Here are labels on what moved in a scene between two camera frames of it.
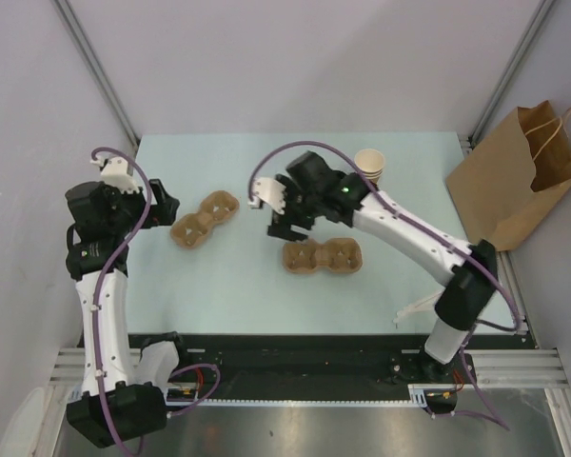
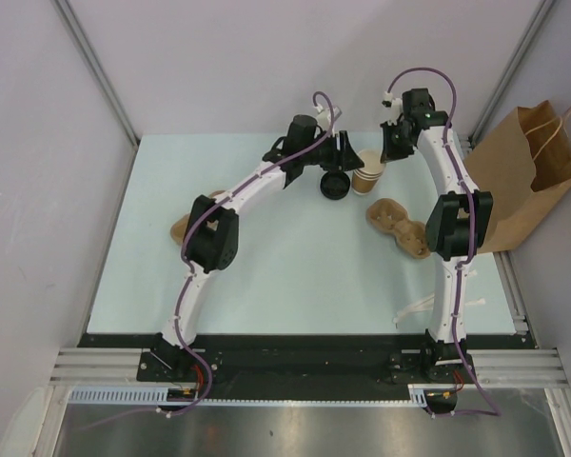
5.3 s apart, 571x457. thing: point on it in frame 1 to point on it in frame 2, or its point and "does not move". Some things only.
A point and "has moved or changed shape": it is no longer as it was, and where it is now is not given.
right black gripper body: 300,208 to 396,145
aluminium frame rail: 492,367 does not move
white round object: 20,437 does not move
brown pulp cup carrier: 342,255 has moved or changed shape
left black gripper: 162,213 to 344,159
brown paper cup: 371,162 does not move
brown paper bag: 514,176 does not move
